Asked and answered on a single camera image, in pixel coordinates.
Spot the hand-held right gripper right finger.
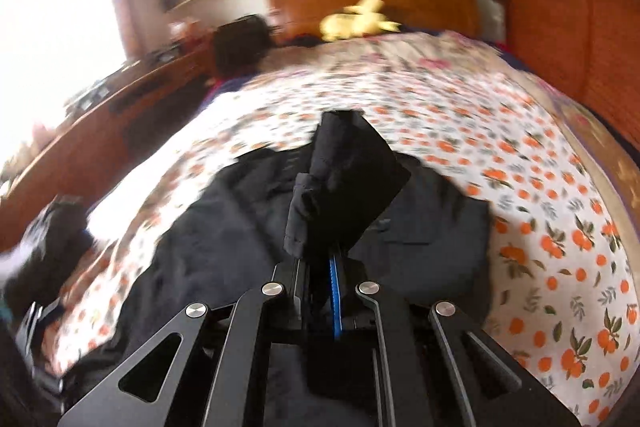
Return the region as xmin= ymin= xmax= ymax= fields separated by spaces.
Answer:
xmin=328 ymin=254 xmax=583 ymax=427

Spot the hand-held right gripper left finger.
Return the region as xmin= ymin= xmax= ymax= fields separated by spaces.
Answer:
xmin=57 ymin=256 xmax=329 ymax=427

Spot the black double-breasted coat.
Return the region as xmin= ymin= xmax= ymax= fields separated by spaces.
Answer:
xmin=65 ymin=109 xmax=494 ymax=427

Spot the dark folded clothes pile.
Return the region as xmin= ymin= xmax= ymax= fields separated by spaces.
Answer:
xmin=0 ymin=196 xmax=97 ymax=308

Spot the orange fruit print bed sheet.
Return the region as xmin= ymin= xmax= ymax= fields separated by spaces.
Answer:
xmin=45 ymin=71 xmax=636 ymax=427

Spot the navy red striped blanket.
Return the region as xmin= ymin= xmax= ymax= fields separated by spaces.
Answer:
xmin=202 ymin=76 xmax=242 ymax=102

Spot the spare black gripper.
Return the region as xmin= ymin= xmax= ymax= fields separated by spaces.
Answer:
xmin=74 ymin=83 xmax=110 ymax=111
xmin=149 ymin=46 xmax=182 ymax=64

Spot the floral quilt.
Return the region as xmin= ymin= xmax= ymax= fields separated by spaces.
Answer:
xmin=260 ymin=29 xmax=640 ymax=188

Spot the black backpack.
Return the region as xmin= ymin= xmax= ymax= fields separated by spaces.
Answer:
xmin=214 ymin=16 xmax=274 ymax=80

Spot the yellow plush toy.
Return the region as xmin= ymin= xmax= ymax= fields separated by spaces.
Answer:
xmin=320 ymin=0 xmax=402 ymax=42

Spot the red and white paper bag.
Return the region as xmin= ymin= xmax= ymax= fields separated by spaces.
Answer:
xmin=169 ymin=20 xmax=202 ymax=41

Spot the wooden bed headboard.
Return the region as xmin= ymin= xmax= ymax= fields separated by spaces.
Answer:
xmin=267 ymin=0 xmax=482 ymax=51

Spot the wood framed window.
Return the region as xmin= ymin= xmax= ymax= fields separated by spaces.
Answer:
xmin=0 ymin=0 xmax=132 ymax=148

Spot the wooden louvered wardrobe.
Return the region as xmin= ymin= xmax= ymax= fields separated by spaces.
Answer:
xmin=475 ymin=0 xmax=640 ymax=132

